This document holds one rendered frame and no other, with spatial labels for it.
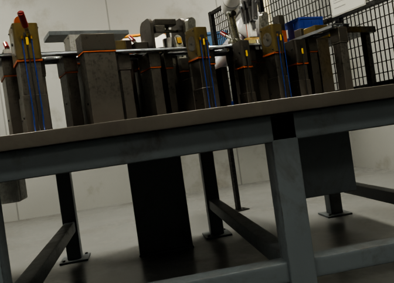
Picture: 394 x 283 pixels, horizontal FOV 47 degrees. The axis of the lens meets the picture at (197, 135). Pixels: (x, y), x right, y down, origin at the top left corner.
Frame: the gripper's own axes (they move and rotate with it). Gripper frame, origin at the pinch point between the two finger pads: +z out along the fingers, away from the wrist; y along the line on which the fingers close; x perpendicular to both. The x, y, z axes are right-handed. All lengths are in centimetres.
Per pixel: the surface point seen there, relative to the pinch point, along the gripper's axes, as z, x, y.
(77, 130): 39, -101, 55
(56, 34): -7, -85, -27
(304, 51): 15.9, 8.8, 23.4
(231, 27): -5.1, -1.4, -14.1
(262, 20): 0.5, -6.9, 17.8
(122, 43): 1, -61, -11
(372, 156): 96, 259, -167
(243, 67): 20.3, -21.7, 20.2
